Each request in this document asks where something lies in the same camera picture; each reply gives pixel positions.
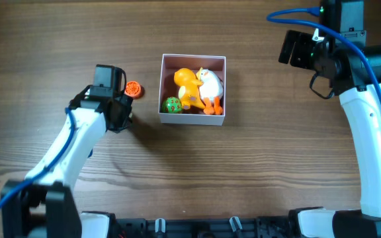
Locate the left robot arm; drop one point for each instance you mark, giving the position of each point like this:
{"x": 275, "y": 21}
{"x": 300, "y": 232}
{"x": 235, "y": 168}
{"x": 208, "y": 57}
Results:
{"x": 42, "y": 205}

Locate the white box pink interior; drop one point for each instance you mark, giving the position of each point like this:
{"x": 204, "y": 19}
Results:
{"x": 171, "y": 63}

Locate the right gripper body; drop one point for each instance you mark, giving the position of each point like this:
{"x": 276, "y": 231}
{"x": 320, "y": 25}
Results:
{"x": 296, "y": 50}

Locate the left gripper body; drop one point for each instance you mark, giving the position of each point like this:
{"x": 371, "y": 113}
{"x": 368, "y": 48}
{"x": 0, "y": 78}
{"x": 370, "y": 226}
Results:
{"x": 121, "y": 112}

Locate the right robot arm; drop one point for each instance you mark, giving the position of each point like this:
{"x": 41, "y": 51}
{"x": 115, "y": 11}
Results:
{"x": 350, "y": 82}

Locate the white plush duck yellow hat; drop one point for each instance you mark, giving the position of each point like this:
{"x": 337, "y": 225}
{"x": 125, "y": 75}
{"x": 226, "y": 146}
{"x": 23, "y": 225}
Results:
{"x": 211, "y": 91}

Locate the orange dinosaur figure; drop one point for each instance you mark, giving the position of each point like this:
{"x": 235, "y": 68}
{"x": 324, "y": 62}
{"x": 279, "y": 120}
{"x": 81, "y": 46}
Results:
{"x": 188, "y": 85}

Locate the orange round wheel toy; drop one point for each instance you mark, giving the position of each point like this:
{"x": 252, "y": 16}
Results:
{"x": 134, "y": 89}

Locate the green patterned ball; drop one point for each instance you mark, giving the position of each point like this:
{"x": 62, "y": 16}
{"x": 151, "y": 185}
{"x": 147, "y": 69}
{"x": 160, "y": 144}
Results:
{"x": 171, "y": 105}

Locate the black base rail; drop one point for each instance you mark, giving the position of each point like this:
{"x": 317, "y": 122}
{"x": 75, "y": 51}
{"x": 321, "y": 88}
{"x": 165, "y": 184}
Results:
{"x": 260, "y": 227}

